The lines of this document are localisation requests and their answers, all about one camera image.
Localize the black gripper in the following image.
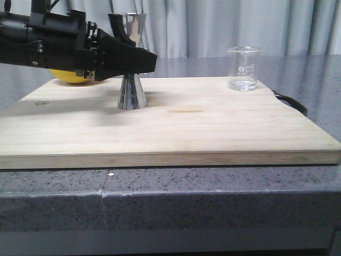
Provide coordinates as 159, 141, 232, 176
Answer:
27, 9, 157, 81

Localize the steel double jigger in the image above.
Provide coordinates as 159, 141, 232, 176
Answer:
114, 12, 147, 110

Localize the clear glass beaker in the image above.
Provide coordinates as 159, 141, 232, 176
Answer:
228, 46, 262, 91

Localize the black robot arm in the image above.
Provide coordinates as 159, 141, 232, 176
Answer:
1, 1, 157, 81

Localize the grey curtain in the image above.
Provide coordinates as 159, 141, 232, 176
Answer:
0, 0, 341, 61

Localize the yellow lemon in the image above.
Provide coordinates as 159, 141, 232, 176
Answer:
49, 69, 97, 84

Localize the wooden cutting board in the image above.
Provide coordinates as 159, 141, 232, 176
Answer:
1, 77, 340, 169

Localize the black cutting board handle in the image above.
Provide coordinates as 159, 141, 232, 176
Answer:
272, 90, 308, 116

